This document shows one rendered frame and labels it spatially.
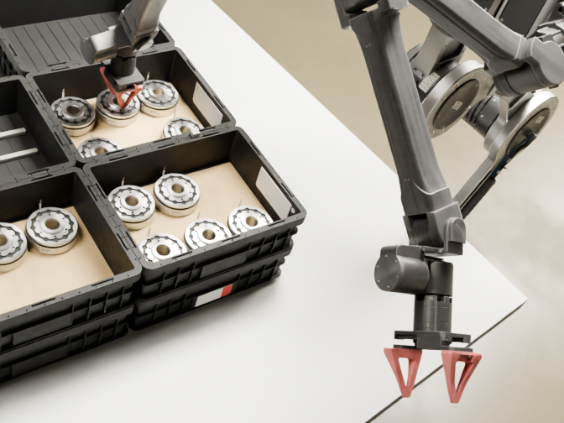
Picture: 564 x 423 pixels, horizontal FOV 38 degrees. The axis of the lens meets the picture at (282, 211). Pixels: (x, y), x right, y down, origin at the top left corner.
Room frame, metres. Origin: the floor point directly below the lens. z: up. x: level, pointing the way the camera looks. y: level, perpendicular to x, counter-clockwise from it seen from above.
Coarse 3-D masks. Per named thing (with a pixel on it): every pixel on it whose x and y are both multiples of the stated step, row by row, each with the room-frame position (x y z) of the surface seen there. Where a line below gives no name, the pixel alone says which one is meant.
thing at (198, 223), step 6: (192, 222) 1.18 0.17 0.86; (198, 222) 1.19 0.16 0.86; (204, 222) 1.20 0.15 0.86; (210, 222) 1.20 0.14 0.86; (216, 222) 1.21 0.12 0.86; (186, 228) 1.16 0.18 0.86; (192, 228) 1.17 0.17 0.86; (198, 228) 1.17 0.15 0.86; (216, 228) 1.19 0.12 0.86; (222, 228) 1.20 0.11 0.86; (186, 234) 1.14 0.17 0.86; (192, 234) 1.15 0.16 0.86; (222, 234) 1.18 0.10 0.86; (228, 234) 1.19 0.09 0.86; (186, 240) 1.13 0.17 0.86; (192, 240) 1.14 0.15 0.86; (198, 240) 1.14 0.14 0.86; (192, 246) 1.12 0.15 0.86; (198, 246) 1.13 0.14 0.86
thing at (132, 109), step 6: (108, 90) 1.48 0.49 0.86; (102, 96) 1.46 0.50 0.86; (108, 96) 1.46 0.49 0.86; (126, 96) 1.48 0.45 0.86; (102, 102) 1.44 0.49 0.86; (132, 102) 1.47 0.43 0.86; (138, 102) 1.48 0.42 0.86; (102, 108) 1.41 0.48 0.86; (108, 108) 1.42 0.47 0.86; (114, 108) 1.43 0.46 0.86; (126, 108) 1.44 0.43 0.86; (132, 108) 1.45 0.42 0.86; (138, 108) 1.46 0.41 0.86; (108, 114) 1.40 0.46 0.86; (114, 114) 1.41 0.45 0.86; (120, 114) 1.42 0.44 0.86; (126, 114) 1.42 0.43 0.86; (132, 114) 1.43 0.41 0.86
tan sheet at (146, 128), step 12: (180, 108) 1.55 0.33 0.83; (96, 120) 1.40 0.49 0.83; (144, 120) 1.46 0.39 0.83; (156, 120) 1.48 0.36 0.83; (168, 120) 1.49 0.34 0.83; (96, 132) 1.36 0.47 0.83; (108, 132) 1.38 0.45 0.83; (120, 132) 1.39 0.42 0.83; (132, 132) 1.41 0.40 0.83; (144, 132) 1.42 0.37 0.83; (156, 132) 1.44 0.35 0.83; (120, 144) 1.35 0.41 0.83; (132, 144) 1.37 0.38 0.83
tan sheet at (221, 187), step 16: (192, 176) 1.34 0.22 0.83; (208, 176) 1.36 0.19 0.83; (224, 176) 1.38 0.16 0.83; (240, 176) 1.40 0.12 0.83; (208, 192) 1.31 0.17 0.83; (224, 192) 1.33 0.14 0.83; (240, 192) 1.35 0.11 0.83; (208, 208) 1.27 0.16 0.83; (224, 208) 1.28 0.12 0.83; (160, 224) 1.17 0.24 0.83; (176, 224) 1.19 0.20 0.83; (224, 224) 1.24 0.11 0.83
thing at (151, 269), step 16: (224, 128) 1.43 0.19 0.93; (240, 128) 1.45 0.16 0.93; (160, 144) 1.30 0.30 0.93; (176, 144) 1.32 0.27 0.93; (112, 160) 1.20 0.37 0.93; (272, 176) 1.34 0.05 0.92; (288, 192) 1.32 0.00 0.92; (112, 208) 1.08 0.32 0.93; (304, 208) 1.28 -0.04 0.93; (272, 224) 1.20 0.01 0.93; (288, 224) 1.22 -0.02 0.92; (128, 240) 1.02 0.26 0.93; (224, 240) 1.11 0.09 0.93; (240, 240) 1.13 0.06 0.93; (176, 256) 1.02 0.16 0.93; (192, 256) 1.04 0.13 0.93; (208, 256) 1.07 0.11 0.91; (144, 272) 0.97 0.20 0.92; (160, 272) 0.99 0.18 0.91
